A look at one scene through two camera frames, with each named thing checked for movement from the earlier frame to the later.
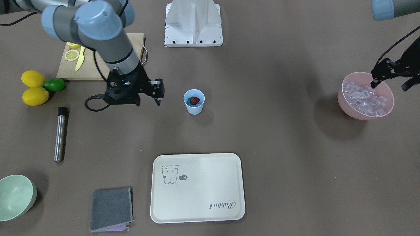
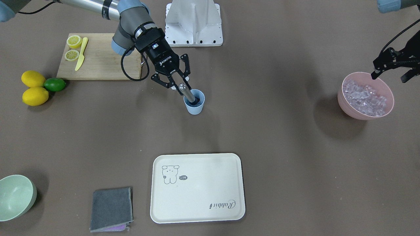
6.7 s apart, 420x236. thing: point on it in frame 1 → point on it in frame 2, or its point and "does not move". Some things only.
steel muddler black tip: (60, 134) → (196, 102)
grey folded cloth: (112, 209) does not move
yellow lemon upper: (33, 79) does not move
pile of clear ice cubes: (364, 98) does not move
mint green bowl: (18, 193) does not move
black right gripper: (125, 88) → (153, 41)
